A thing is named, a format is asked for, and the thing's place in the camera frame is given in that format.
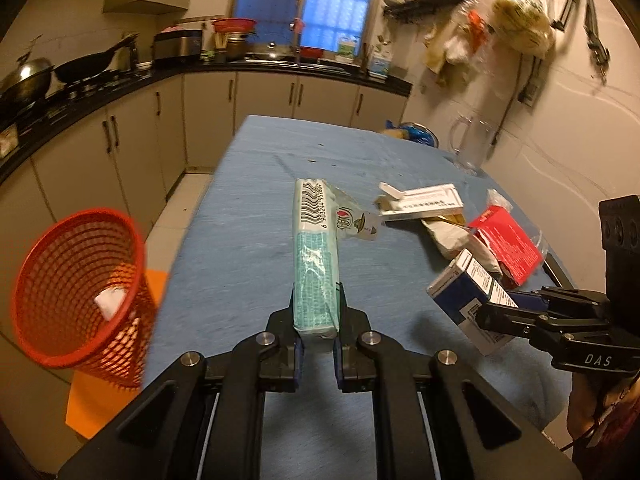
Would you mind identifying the blue plastic bag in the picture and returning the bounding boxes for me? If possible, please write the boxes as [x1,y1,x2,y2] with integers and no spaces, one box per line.
[384,120,440,149]

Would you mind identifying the black wok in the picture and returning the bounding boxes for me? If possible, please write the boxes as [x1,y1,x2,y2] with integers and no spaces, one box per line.
[52,34,141,85]

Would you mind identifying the beige lower kitchen cabinets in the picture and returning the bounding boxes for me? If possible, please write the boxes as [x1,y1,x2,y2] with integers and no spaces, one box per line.
[0,71,414,281]

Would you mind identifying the white hanging plastic bags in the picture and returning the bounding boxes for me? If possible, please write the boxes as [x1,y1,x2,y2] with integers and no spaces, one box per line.
[425,7,494,87]

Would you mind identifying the green label bottle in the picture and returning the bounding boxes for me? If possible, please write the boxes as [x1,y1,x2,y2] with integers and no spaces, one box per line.
[336,34,362,59]

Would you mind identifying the white crumpled paper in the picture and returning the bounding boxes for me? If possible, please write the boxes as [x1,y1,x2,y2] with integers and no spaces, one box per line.
[94,287,129,320]

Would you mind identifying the black hanging tongs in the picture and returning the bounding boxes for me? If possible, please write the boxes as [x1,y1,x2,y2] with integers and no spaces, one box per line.
[570,0,612,84]

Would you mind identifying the black kitchen countertop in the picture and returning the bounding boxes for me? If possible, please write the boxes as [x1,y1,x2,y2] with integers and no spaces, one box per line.
[0,57,414,187]

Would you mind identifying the red basin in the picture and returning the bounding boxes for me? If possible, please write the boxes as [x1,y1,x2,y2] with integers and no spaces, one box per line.
[211,18,258,35]

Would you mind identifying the blue and white standing carton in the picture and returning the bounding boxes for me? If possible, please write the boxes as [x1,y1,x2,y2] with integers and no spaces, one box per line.
[367,45,394,79]

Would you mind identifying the crumpled beige paper bag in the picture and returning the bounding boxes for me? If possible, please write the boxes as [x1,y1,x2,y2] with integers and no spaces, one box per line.
[422,215,502,281]

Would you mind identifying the clear glass pitcher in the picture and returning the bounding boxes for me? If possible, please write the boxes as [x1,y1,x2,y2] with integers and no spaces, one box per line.
[448,114,494,177]

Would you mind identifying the long teal toothpaste box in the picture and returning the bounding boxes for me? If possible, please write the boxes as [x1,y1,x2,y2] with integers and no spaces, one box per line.
[291,177,344,339]

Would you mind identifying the clear plastic wrapper with label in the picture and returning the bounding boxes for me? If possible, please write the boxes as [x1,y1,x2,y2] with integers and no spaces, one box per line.
[327,185,384,242]

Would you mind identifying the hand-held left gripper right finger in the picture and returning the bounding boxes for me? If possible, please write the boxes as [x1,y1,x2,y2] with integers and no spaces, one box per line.
[334,282,583,480]

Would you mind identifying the blue and white carton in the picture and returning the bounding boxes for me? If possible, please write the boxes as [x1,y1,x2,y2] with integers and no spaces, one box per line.
[367,45,394,79]
[426,249,521,357]

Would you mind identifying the blue tablecloth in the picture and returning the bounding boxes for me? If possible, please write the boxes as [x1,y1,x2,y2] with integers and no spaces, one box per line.
[142,115,575,480]

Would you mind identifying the flat white open box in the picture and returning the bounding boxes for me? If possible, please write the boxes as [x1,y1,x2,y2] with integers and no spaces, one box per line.
[375,181,465,222]

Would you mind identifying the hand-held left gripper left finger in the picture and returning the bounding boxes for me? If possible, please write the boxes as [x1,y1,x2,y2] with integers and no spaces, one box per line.
[56,282,304,480]

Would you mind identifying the black metal frame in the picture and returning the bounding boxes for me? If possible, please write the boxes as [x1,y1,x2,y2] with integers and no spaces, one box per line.
[542,252,577,291]

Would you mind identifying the kitchen window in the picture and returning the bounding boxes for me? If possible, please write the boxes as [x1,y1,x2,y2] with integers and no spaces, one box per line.
[234,0,379,57]

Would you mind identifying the yellow hanging plastic bag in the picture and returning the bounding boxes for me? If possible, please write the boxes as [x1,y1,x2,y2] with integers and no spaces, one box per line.
[490,0,557,57]

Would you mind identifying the person's right forearm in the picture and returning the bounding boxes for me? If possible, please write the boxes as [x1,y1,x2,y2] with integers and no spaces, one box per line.
[567,370,640,480]

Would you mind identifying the gas stove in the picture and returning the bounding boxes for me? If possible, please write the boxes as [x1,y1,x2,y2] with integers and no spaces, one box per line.
[50,72,137,102]

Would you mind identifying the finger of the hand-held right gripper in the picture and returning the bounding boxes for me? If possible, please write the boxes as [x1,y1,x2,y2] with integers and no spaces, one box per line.
[475,302,613,356]
[512,285,609,321]

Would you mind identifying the black wall power cord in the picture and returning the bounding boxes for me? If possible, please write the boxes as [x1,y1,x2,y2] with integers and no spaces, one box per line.
[492,55,542,147]

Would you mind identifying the dark jar with chopsticks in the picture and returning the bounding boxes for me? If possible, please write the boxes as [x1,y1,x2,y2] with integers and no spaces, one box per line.
[212,32,249,64]

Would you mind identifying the red mesh waste basket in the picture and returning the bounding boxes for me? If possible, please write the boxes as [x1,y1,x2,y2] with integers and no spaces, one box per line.
[11,208,162,389]

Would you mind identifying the steel pot with lid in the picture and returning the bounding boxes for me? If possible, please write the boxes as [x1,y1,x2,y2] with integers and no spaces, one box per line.
[0,57,55,111]

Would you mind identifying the orange plastic stool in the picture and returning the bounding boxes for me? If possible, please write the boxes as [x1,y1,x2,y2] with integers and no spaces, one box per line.
[65,269,169,441]

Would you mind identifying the red packet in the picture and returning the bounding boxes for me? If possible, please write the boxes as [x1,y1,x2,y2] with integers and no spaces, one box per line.
[467,205,547,287]

